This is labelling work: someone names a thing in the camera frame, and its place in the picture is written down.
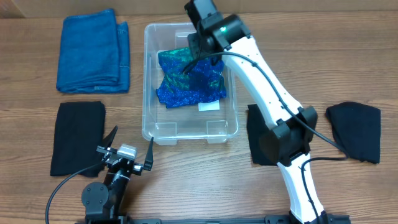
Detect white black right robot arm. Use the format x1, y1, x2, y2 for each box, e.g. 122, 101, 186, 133
184, 0, 327, 223

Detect folded blue denim jeans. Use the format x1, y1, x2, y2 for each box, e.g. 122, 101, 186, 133
56, 9, 130, 94

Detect clear plastic storage bin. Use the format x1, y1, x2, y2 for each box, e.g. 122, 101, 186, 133
142, 22, 239, 145

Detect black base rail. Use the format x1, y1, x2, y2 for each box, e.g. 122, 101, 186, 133
76, 213, 351, 224

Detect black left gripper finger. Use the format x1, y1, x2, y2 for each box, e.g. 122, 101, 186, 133
143, 137, 154, 171
101, 126, 118, 148

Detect white label in bin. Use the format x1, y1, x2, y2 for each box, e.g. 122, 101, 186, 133
198, 100, 220, 111

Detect black cloth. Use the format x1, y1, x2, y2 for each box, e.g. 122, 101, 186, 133
246, 104, 276, 166
50, 101, 106, 176
325, 101, 381, 164

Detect shiny blue green cloth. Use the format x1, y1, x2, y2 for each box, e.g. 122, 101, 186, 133
156, 48, 226, 109

